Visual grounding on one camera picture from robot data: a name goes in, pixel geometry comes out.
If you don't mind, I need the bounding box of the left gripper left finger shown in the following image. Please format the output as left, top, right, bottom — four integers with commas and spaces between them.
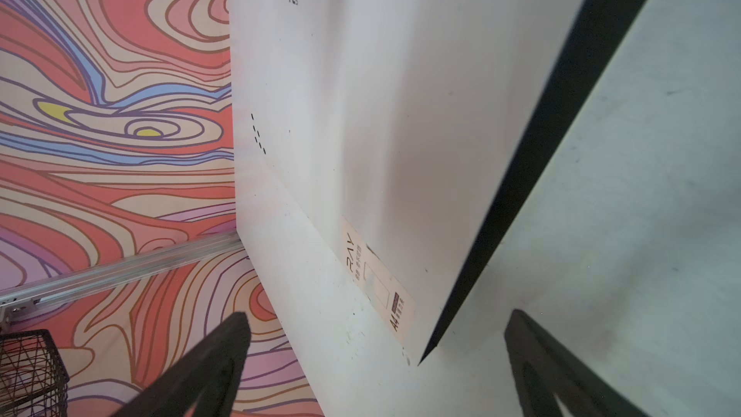
116, 312, 251, 417

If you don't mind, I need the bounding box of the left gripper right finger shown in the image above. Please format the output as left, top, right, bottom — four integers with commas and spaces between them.
505, 309, 646, 416

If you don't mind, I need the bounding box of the white folder black inside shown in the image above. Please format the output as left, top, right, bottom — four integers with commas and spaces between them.
228, 0, 644, 416

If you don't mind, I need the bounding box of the black wire basket left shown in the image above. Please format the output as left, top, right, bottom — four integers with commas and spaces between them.
1, 329, 69, 416

